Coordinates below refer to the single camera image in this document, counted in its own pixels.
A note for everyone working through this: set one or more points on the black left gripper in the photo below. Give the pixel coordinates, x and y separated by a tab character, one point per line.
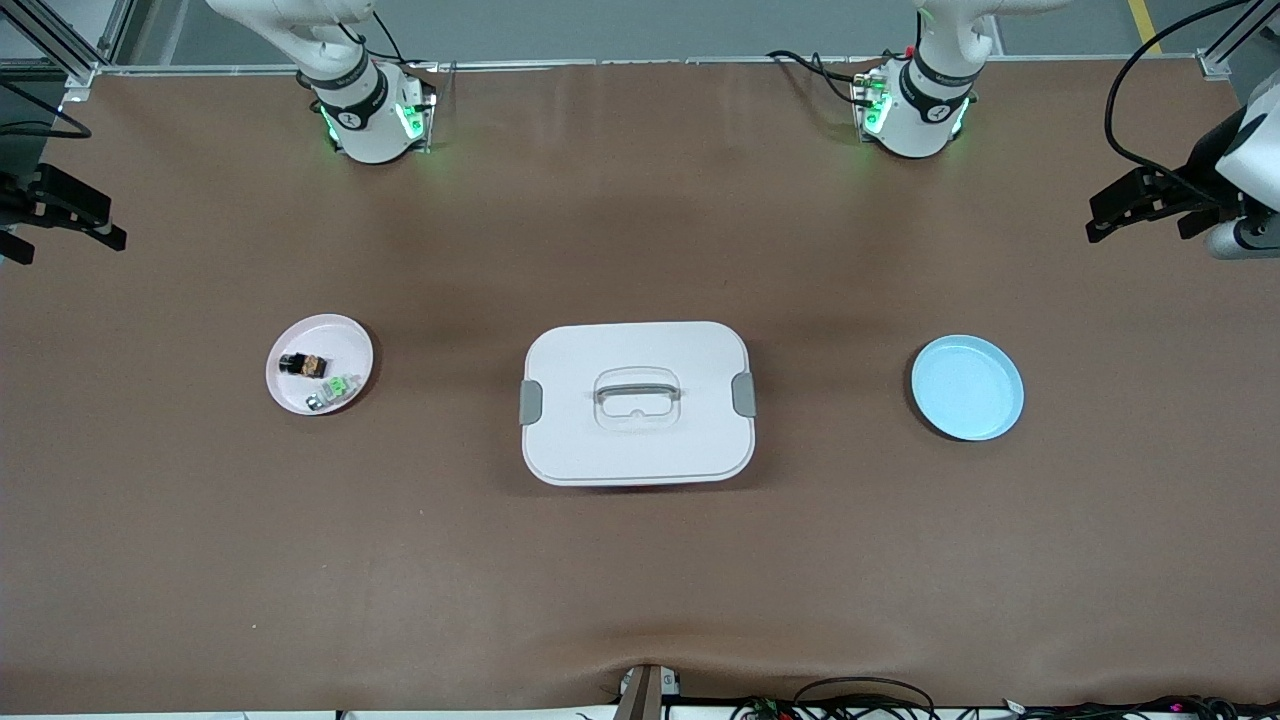
1203	160

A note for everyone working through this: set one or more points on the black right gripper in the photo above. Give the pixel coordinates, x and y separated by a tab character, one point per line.
12	199

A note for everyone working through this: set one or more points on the orange push button switch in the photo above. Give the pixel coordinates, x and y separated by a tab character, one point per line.
303	365

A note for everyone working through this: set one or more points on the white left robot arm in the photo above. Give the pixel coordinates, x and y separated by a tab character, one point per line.
920	110

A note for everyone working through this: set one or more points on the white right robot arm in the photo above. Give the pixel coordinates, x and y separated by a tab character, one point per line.
360	110

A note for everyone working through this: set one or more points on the light blue round plate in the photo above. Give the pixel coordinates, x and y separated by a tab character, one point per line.
967	388

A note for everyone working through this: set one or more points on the pink round plate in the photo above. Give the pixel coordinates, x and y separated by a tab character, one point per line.
320	335

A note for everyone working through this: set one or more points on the gray box latch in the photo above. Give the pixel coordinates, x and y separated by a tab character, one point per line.
744	394
531	402

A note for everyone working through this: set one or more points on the white lidded plastic box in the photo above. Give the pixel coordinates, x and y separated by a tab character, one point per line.
640	450

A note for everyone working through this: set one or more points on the aluminium frame profile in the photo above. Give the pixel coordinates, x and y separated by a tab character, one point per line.
1215	65
85	72

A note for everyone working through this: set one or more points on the green push button switch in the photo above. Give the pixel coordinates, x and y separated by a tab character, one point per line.
338	388

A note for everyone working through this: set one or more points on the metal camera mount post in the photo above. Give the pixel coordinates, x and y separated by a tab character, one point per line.
640	695

